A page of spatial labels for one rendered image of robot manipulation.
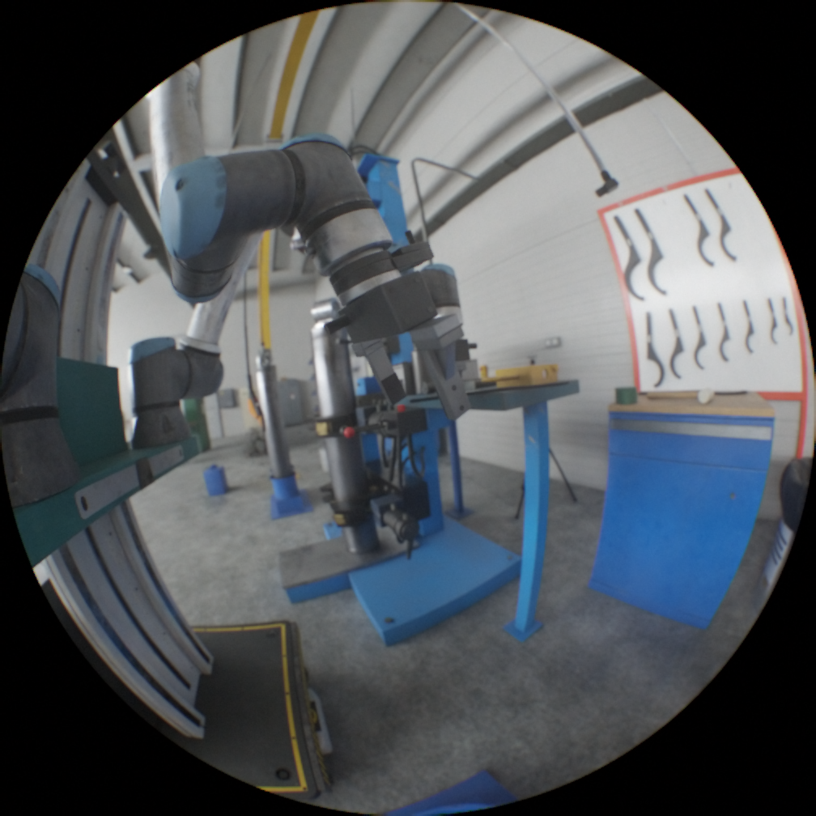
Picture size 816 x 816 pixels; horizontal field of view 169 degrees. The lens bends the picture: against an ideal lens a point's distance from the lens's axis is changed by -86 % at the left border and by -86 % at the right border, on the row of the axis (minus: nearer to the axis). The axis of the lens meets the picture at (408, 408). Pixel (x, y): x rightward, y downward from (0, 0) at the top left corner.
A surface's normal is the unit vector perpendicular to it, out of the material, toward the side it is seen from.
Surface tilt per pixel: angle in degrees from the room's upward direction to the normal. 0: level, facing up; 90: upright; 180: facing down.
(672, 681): 0
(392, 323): 113
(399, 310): 97
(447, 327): 97
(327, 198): 108
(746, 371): 90
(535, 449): 90
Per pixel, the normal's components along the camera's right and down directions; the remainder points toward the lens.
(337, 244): -0.06, 0.44
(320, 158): 0.64, -0.15
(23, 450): 0.88, -0.44
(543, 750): -0.12, -0.99
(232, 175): 0.78, 0.17
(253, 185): 0.82, 0.34
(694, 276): -0.88, 0.14
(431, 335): -0.76, 0.53
